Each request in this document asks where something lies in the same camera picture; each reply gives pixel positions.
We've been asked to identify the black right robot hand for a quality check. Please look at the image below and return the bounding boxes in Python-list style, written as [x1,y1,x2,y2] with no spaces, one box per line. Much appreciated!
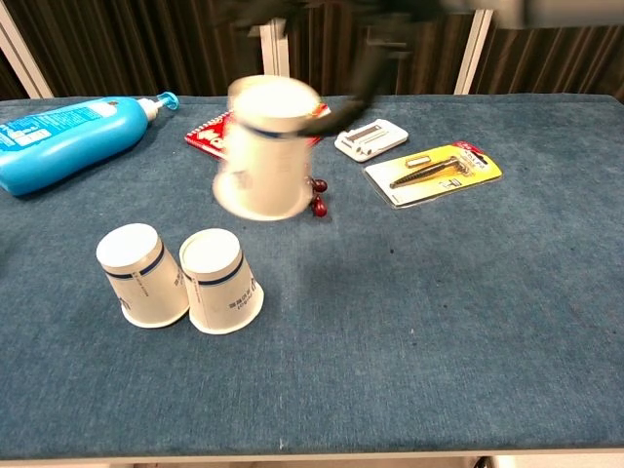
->
[233,0,469,140]

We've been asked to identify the white paper cup blue stripe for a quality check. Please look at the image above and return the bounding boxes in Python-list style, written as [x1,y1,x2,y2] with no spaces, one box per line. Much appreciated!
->
[212,74,327,222]
[178,228,265,336]
[96,222,190,330]

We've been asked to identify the white plastic holder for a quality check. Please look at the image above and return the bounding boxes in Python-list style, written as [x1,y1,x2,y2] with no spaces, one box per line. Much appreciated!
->
[333,119,410,164]

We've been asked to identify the yellow carded razor package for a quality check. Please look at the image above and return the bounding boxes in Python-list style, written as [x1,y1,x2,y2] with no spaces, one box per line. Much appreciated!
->
[363,140,504,210]

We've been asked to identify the dark red grape bunch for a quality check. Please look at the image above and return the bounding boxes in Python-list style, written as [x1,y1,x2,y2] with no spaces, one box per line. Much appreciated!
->
[305,175,330,218]

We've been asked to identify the red decorated envelope pack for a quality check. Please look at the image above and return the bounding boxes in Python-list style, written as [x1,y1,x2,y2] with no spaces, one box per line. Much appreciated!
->
[183,102,333,163]

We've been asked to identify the dark brown curtain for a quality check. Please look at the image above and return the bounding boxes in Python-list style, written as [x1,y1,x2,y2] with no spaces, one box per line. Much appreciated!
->
[0,0,624,101]

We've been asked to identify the blue table cloth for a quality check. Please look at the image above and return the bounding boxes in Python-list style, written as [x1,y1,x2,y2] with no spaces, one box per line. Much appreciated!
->
[0,93,624,462]

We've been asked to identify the blue pump lotion bottle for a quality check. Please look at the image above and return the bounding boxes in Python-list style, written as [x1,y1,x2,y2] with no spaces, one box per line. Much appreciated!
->
[0,91,181,198]

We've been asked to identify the white window frame post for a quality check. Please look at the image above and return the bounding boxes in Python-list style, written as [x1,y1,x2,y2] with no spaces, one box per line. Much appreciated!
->
[0,3,55,99]
[451,8,498,96]
[248,17,293,79]

